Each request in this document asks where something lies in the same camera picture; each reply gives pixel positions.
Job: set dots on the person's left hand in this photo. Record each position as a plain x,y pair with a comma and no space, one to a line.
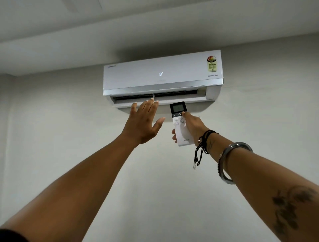
140,127

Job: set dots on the person's right thumb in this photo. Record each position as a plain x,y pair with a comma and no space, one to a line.
186,118

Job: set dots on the person's right forearm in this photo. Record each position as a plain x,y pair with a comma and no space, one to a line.
261,189

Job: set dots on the person's left forearm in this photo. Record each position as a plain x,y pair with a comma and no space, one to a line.
74,184

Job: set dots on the white remote control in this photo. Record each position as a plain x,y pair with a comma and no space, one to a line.
181,129

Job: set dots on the person's left thumb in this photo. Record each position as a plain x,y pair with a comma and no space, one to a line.
159,123

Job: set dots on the silver metal bangle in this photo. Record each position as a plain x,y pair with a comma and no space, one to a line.
224,159

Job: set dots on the person's left little finger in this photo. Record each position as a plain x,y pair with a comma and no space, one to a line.
133,109

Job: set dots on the person's left middle finger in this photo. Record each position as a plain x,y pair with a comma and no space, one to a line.
149,106

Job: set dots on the dark sleeve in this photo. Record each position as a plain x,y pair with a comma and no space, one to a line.
11,236

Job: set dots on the white wall air conditioner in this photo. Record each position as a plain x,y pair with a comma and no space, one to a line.
149,74

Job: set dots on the black thread wristband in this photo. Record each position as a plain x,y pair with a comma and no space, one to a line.
203,142

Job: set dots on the person's right hand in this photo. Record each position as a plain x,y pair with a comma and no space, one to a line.
195,127

